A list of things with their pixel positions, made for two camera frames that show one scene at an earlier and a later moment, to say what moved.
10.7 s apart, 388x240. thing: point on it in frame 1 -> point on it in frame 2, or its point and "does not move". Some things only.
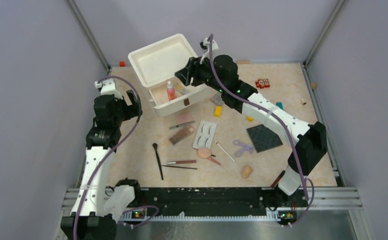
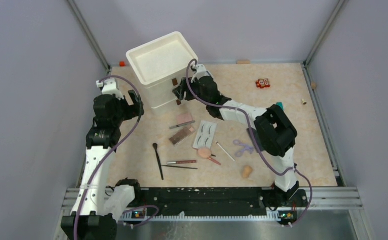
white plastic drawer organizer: (153, 67) does not move
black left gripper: (132, 109) does not move
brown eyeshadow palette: (185, 132) does not move
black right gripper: (191, 71) -> (180, 91)
